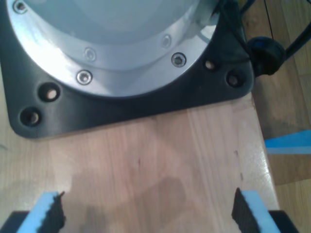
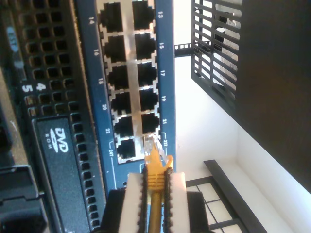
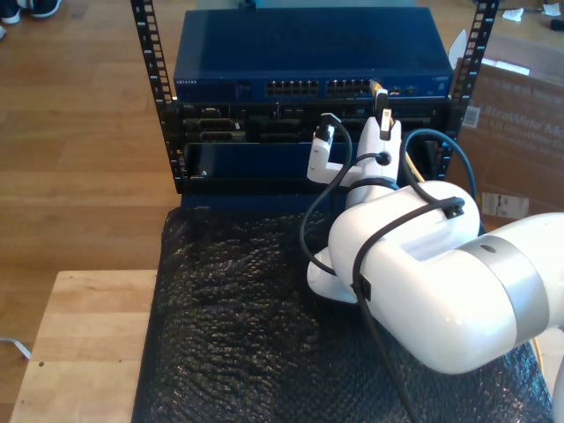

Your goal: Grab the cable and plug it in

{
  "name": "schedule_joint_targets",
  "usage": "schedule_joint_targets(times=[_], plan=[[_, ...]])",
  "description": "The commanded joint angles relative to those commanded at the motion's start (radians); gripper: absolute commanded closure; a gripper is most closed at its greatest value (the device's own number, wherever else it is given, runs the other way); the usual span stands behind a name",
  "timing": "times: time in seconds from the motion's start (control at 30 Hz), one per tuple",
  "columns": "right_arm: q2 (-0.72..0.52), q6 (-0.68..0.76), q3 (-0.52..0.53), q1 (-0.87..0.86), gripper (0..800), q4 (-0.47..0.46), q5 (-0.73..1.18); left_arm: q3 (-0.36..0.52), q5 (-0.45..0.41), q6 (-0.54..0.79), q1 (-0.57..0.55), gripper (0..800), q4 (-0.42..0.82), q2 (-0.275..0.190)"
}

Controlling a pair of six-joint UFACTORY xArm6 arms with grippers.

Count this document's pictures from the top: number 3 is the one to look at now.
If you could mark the white paper sheet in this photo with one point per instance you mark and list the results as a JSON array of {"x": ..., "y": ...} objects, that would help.
[{"x": 457, "y": 46}]

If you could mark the black perforated rack post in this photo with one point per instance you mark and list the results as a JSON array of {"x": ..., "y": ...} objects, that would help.
[
  {"x": 484, "y": 31},
  {"x": 146, "y": 44}
]

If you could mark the person's blue shoe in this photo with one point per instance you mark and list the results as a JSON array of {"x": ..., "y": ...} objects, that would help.
[{"x": 46, "y": 8}]

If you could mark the person's white shoe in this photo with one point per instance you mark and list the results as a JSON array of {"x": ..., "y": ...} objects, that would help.
[
  {"x": 2, "y": 33},
  {"x": 11, "y": 15}
]

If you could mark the black bubble wrap mat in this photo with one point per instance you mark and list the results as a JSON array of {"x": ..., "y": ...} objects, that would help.
[{"x": 242, "y": 352}]

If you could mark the blue Netgear network switch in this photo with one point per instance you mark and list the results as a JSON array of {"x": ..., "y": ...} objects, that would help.
[{"x": 286, "y": 44}]

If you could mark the small dark object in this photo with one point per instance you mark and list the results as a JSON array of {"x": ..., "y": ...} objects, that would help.
[{"x": 557, "y": 25}]

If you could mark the blue sliding rack shelf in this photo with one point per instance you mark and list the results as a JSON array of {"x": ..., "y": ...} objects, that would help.
[{"x": 255, "y": 158}]

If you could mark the black Dell rack server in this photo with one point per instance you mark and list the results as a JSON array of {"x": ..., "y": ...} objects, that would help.
[{"x": 264, "y": 115}]

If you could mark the brown cardboard monitor box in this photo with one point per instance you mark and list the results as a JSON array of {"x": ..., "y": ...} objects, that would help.
[{"x": 520, "y": 132}]

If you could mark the grey metal stand leg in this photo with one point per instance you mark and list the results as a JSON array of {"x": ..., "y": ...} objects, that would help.
[{"x": 20, "y": 347}]

